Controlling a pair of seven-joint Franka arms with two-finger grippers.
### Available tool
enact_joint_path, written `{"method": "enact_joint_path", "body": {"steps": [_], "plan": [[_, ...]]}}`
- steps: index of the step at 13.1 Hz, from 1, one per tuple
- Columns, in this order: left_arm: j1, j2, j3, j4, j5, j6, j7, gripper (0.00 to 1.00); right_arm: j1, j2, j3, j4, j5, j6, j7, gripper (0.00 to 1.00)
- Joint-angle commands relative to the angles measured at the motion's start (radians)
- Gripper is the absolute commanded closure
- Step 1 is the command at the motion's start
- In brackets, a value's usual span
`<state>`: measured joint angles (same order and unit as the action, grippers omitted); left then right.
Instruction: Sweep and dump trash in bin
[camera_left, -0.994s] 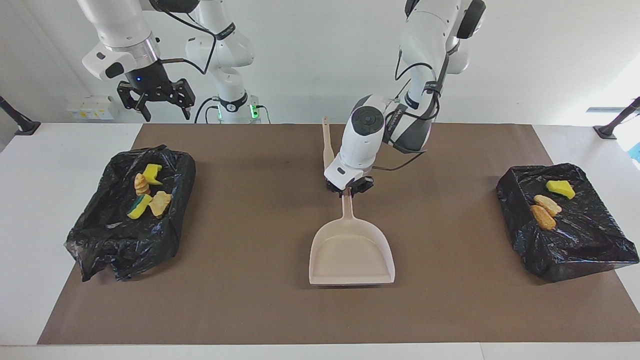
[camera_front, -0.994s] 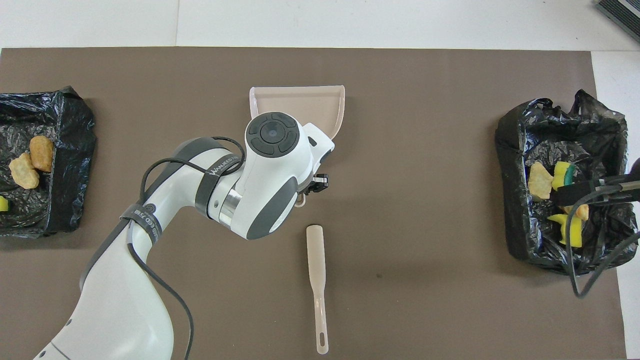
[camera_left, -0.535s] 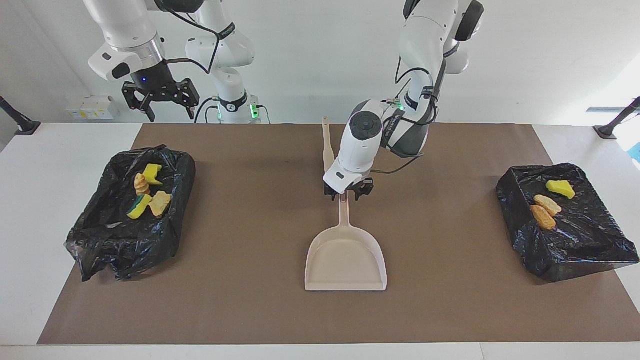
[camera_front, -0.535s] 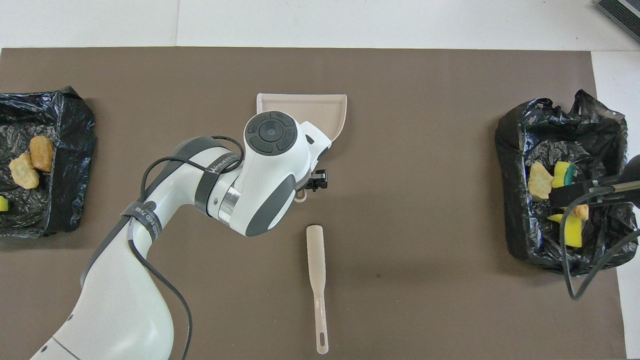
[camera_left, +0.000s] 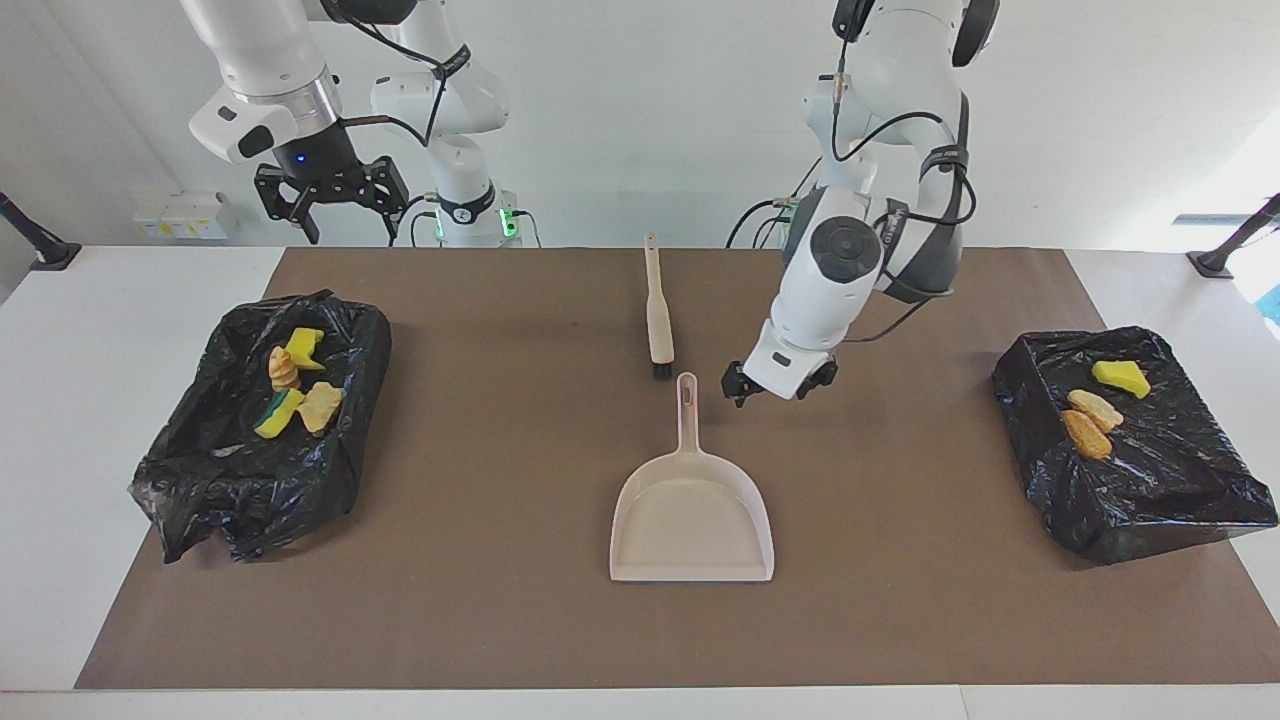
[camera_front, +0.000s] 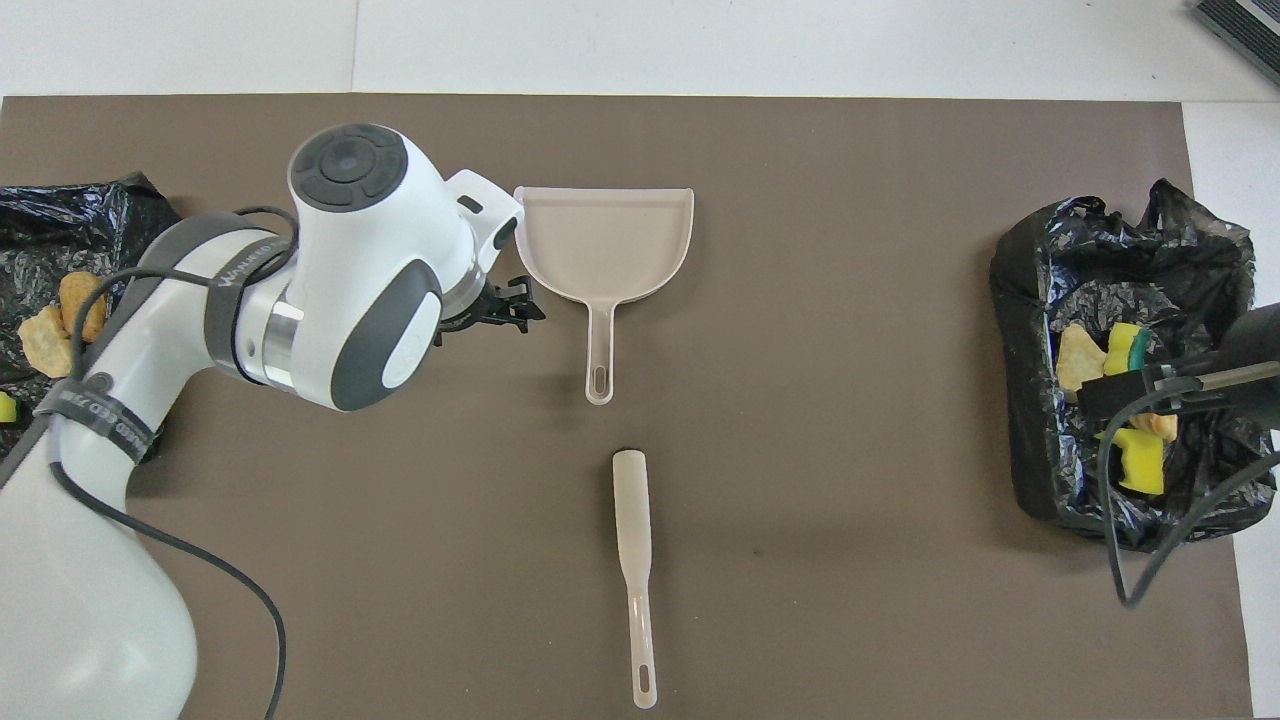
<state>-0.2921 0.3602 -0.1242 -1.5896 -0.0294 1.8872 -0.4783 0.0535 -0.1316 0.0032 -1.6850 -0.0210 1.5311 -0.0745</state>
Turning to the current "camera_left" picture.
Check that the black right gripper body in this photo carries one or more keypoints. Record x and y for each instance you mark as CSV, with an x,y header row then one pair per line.
x,y
330,175

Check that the notched yellow sponge piece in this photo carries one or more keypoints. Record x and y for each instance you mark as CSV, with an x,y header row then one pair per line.
x,y
305,347
1120,377

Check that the striped croissant piece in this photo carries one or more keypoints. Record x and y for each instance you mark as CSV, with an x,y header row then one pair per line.
x,y
320,408
284,369
1095,408

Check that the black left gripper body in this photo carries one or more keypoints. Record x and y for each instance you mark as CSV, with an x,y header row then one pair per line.
x,y
735,378

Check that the brown table mat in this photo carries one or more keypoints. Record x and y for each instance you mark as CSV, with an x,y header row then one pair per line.
x,y
640,640

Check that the black bag lined bin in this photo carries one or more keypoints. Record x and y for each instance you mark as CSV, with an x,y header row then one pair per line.
x,y
1120,500
250,490

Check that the blue object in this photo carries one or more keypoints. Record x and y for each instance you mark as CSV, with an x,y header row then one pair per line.
x,y
1273,305

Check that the beige plastic dustpan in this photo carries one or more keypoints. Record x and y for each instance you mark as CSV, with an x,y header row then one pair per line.
x,y
690,520

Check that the white wall outlet box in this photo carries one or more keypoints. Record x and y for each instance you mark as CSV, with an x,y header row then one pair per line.
x,y
185,215

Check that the black camera stand pole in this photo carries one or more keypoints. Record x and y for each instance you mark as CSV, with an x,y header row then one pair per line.
x,y
55,255
1215,262

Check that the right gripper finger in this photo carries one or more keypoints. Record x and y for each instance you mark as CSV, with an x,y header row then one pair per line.
x,y
392,220
305,222

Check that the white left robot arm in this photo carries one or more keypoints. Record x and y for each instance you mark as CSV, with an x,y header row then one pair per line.
x,y
830,290

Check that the brown oval bread piece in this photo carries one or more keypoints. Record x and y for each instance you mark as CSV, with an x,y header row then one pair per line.
x,y
1087,437

